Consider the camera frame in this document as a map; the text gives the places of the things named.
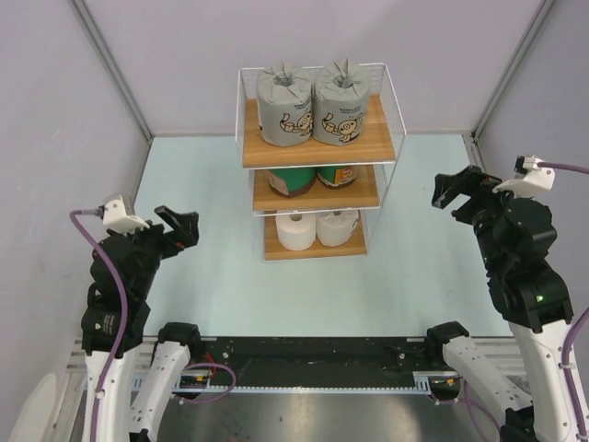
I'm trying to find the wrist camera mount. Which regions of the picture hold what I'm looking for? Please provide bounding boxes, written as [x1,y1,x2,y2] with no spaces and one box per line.
[100,193,150,235]
[492,156,555,198]

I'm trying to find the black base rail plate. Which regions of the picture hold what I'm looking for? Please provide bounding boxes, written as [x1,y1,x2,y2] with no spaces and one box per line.
[179,337,462,401]

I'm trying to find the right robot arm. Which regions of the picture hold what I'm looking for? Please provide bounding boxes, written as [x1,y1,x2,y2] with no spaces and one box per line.
[426,157,588,441]

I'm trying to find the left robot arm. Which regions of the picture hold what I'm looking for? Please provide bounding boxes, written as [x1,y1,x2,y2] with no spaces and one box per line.
[70,204,202,441]

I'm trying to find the white wire three-tier shelf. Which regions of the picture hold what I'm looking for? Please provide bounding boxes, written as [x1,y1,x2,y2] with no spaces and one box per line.
[235,63,407,262]

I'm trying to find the white object bottom left corner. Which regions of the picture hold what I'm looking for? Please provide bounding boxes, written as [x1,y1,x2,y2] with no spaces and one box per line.
[8,373,57,442]

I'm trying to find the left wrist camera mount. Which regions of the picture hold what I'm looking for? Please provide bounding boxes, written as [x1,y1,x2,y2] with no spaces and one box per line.
[100,193,150,235]

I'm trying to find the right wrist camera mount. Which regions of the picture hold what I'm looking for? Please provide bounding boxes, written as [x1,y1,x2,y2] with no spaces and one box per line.
[492,156,555,198]

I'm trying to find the plain white paper roll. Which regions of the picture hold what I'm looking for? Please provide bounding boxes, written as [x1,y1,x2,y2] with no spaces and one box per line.
[275,214,317,251]

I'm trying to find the green paper roll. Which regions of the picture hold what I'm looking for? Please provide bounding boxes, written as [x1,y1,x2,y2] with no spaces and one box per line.
[268,168,317,198]
[317,165,359,189]

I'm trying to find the grey paper roll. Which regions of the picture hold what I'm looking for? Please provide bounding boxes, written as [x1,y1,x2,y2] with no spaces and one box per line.
[313,58,371,146]
[257,62,313,147]

